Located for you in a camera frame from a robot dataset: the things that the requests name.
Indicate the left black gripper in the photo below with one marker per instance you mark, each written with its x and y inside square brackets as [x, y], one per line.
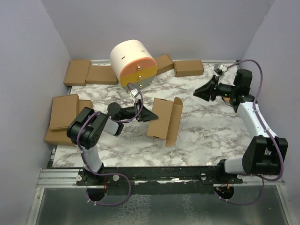
[145, 115]

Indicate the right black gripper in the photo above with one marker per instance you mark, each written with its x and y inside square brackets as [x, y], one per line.
[206, 91]

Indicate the cardboard box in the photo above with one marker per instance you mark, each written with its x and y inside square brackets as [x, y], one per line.
[166, 126]
[164, 64]
[101, 75]
[184, 68]
[64, 111]
[77, 73]
[60, 137]

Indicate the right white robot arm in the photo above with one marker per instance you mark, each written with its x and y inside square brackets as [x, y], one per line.
[266, 151]

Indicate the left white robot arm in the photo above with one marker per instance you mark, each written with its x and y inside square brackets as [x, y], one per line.
[87, 127]

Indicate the orange paperback book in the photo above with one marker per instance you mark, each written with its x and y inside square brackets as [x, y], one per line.
[226, 100]

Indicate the round pastel drawer cabinet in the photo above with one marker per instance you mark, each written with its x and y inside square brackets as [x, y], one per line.
[132, 63]

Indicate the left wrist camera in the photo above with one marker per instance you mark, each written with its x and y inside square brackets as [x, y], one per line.
[134, 93]

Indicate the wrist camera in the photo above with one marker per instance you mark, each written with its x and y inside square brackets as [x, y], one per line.
[134, 93]
[220, 69]

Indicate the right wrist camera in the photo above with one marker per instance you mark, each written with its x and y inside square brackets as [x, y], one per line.
[220, 69]

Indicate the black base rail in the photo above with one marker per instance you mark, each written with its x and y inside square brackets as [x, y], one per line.
[164, 180]

